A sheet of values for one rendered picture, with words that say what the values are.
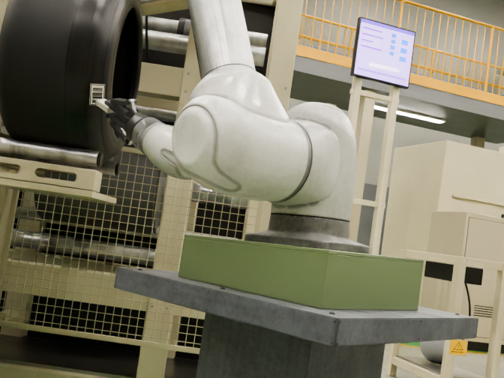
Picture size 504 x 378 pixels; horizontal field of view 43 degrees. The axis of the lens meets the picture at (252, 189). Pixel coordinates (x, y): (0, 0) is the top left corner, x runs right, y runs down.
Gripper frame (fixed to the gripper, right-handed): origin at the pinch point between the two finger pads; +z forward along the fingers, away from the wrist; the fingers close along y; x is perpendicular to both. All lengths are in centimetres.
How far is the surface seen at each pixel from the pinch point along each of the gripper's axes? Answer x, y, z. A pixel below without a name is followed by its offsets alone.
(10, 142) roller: -18.5, 16.3, 21.1
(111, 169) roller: 14.9, 31.6, 22.1
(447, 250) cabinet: 421, 226, 104
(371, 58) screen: 388, 72, 215
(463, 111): 719, 188, 293
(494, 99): 766, 170, 278
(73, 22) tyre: -3.4, -19.3, 13.9
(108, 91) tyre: 4.0, -1.7, 6.6
